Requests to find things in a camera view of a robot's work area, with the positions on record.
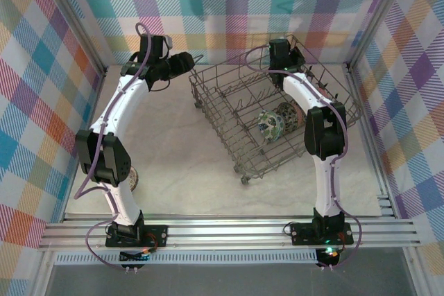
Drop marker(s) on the dark floral mosaic bowl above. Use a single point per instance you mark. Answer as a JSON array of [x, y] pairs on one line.
[[293, 115]]

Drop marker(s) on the green leaf pattern bowl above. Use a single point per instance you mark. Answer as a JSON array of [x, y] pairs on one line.
[[270, 126]]

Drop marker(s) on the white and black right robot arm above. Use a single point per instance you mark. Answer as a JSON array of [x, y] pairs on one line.
[[327, 188]]

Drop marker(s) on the small black controller board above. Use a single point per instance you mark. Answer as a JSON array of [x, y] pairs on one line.
[[135, 257], [329, 258]]

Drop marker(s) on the aluminium frame post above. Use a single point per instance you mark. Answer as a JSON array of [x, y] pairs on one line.
[[78, 18], [376, 15]]

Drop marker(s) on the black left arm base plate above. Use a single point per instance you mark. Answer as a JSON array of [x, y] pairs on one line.
[[157, 235]]

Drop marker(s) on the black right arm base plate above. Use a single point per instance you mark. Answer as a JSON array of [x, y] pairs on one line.
[[301, 233]]

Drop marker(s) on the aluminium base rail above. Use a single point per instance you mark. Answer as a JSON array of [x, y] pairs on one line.
[[225, 233]]

